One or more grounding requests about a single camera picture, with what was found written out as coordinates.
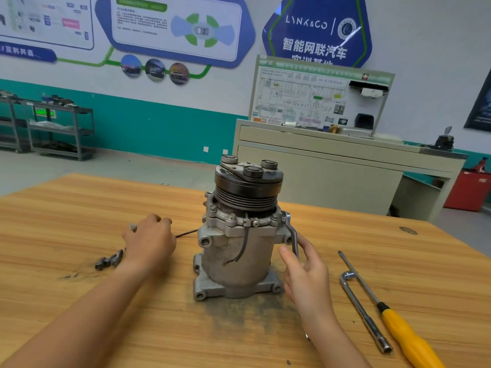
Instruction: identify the person's right hand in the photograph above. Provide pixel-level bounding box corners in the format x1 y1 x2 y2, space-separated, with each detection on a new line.
278 231 339 338

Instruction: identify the person's left hand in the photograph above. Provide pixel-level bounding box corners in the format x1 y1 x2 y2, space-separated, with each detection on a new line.
119 214 178 279

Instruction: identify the silver combination wrench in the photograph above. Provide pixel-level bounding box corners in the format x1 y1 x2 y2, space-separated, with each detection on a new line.
282 212 300 259

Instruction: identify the grey metal compressor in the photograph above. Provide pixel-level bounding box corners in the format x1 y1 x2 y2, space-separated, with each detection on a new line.
175 154 293 303

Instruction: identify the person's left forearm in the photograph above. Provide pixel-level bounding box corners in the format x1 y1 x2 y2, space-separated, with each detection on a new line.
0 260 150 368

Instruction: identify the silver L-shaped socket wrench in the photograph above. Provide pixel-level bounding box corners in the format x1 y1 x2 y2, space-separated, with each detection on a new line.
340 270 394 355

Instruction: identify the beige workbench cabinet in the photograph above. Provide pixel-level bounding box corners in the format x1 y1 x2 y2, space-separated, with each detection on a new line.
232 120 468 223

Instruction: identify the grey metal shelf cart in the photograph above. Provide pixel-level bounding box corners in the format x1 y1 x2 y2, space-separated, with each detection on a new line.
27 96 97 161
0 90 30 154

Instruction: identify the red cabinet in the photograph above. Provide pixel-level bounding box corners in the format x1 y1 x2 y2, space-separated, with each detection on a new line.
443 168 491 212

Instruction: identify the white wiring display board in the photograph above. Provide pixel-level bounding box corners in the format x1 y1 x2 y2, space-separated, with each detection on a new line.
248 55 396 137

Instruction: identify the small black device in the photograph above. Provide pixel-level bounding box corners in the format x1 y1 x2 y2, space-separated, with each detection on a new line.
433 126 456 151

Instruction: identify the blue rounded infographic panel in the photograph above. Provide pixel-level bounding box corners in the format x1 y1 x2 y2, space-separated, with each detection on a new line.
94 0 256 70

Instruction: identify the yellow handled screwdriver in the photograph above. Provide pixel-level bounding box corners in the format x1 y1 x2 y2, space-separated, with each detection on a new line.
338 250 446 368

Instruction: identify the round photo wall decal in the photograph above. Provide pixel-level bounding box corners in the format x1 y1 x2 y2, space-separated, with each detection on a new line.
168 62 190 86
144 58 167 82
120 54 144 78

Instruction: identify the dark wall poster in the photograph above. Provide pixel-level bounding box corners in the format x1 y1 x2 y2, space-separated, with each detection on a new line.
463 68 491 133

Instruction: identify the white infographic wall panel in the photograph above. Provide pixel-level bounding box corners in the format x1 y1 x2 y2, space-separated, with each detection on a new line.
0 0 95 52

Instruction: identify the blue hexagon wall sign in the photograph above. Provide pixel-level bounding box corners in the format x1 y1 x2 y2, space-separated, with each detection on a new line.
261 0 374 70

